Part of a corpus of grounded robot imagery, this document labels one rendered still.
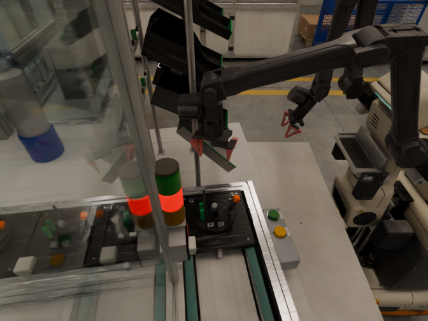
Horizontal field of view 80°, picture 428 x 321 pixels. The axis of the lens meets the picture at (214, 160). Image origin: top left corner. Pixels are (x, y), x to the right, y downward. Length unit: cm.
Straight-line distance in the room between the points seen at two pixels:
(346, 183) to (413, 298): 76
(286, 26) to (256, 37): 50
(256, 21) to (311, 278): 418
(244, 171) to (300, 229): 38
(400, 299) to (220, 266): 119
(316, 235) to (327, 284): 18
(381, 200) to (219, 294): 83
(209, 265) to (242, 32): 419
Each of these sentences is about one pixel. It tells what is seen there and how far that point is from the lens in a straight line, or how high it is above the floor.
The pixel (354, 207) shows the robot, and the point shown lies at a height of 80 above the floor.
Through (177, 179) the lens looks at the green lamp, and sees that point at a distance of 48.
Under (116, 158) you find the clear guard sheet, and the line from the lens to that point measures 27.
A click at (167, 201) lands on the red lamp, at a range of 51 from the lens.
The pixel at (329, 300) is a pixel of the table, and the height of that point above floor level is 86.
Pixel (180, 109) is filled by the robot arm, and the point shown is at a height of 136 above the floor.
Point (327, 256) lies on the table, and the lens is 107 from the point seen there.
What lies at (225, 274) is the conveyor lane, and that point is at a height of 92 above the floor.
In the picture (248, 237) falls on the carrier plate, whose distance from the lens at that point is 90.
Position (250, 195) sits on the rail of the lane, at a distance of 104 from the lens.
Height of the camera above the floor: 174
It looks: 42 degrees down
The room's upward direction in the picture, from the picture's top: straight up
